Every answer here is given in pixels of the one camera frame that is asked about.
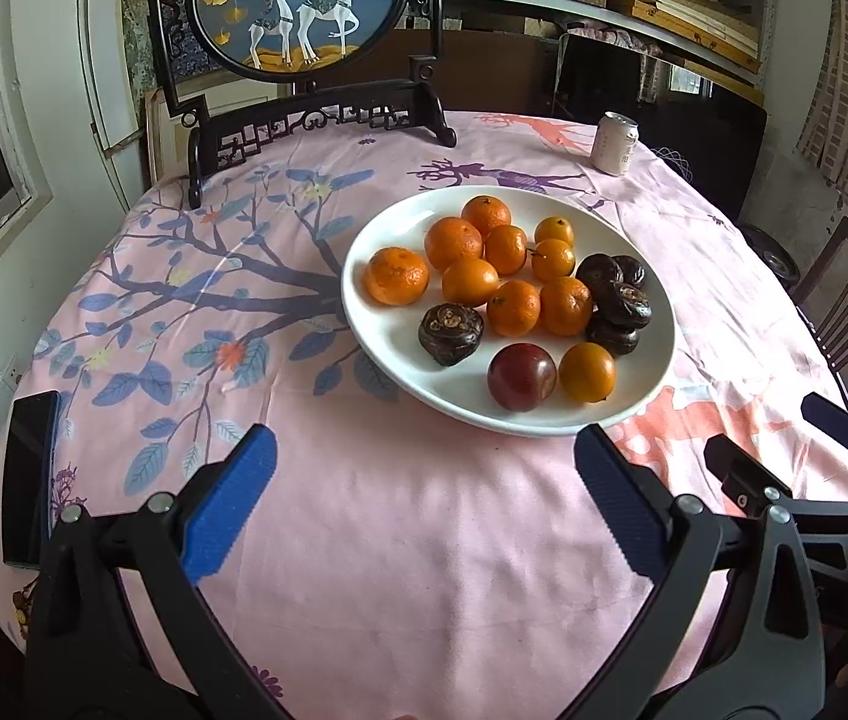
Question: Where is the smooth orange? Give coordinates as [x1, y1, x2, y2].
[559, 341, 616, 405]

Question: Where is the dark passion fruit hidden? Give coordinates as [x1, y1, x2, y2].
[585, 317, 640, 358]

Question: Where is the dark red plum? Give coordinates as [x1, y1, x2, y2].
[486, 343, 557, 413]

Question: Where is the dark passion fruit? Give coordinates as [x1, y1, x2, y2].
[613, 255, 647, 289]
[575, 254, 624, 301]
[417, 302, 484, 367]
[595, 281, 653, 330]

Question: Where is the dark passion fruit back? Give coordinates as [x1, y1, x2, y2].
[613, 255, 647, 289]

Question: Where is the dark passion fruit front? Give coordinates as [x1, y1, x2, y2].
[575, 254, 624, 301]

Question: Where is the large bumpy mandarin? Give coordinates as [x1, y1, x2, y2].
[362, 247, 431, 307]

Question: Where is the partly hidden small mandarin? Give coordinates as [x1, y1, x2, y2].
[486, 280, 541, 338]

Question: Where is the black round stool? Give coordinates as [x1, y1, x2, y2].
[739, 224, 801, 291]

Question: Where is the black smartphone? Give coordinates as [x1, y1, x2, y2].
[0, 390, 60, 569]

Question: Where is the large white plate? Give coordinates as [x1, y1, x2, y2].
[341, 185, 676, 437]

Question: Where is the small orange on plate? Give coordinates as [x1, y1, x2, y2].
[530, 239, 575, 283]

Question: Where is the yellowish orange on plate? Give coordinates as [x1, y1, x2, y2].
[534, 216, 575, 247]

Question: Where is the front orange on plate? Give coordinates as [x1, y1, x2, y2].
[424, 216, 483, 273]

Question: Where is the orange on plate back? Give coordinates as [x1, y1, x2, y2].
[461, 193, 512, 238]

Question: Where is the pale drink can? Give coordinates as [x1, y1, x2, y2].
[590, 110, 639, 176]

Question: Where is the round deer embroidery screen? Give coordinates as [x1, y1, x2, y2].
[148, 0, 456, 208]

